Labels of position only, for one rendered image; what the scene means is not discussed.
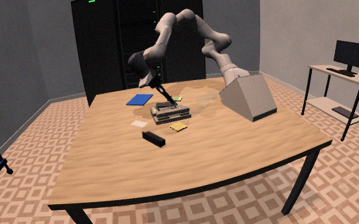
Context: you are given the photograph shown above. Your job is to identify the beige paper note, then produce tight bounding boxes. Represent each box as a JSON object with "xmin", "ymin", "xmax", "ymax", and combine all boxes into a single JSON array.
[{"xmin": 131, "ymin": 120, "xmax": 148, "ymax": 128}]

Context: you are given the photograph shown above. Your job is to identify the blue flat rectangular pad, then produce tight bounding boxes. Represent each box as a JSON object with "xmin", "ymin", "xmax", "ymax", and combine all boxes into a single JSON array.
[{"xmin": 126, "ymin": 94, "xmax": 153, "ymax": 106}]

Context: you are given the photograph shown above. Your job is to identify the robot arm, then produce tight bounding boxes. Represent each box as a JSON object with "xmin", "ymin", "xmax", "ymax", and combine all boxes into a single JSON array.
[{"xmin": 128, "ymin": 9, "xmax": 250, "ymax": 88}]

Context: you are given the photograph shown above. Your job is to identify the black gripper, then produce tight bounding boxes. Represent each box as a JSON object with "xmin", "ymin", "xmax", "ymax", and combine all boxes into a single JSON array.
[{"xmin": 148, "ymin": 74, "xmax": 178, "ymax": 107}]

